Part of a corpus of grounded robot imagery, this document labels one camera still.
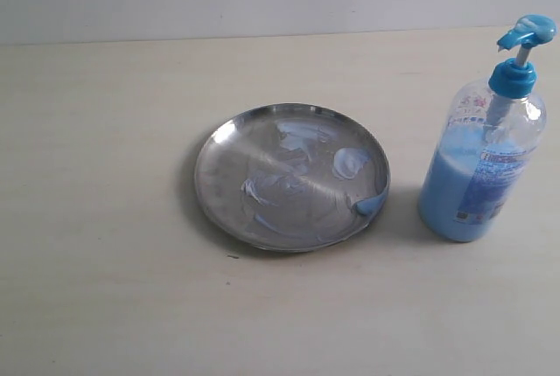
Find round steel plate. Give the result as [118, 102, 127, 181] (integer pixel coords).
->
[193, 103, 391, 253]

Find blue lotion pump bottle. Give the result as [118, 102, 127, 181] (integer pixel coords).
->
[418, 14, 557, 242]

